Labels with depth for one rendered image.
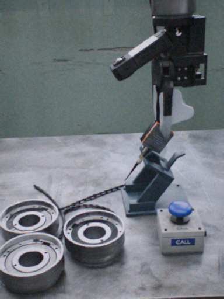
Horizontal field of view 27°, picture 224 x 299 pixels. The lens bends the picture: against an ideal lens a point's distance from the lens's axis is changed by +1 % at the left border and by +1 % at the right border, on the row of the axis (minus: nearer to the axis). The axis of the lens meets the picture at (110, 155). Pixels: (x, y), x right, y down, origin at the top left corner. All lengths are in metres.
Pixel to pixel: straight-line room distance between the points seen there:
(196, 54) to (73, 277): 0.43
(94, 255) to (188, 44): 0.39
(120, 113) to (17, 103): 0.53
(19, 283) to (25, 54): 1.74
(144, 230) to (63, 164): 0.32
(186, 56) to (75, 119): 1.68
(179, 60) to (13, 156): 0.52
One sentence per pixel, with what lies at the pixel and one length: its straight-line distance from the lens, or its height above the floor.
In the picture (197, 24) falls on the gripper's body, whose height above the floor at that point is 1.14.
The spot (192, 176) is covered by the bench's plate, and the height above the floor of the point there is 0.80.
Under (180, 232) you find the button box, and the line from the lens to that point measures 0.78.
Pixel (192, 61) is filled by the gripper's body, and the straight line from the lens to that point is 0.82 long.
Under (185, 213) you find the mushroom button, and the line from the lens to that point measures 0.78.
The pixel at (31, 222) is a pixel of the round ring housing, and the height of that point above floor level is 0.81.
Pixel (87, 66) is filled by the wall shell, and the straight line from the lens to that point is 2.35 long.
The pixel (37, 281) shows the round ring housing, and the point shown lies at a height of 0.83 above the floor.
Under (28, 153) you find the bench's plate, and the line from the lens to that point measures 1.16.
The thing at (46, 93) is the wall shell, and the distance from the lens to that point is 2.41.
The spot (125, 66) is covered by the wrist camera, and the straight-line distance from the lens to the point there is 0.81.
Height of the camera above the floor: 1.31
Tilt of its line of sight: 27 degrees down
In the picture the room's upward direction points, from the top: 2 degrees counter-clockwise
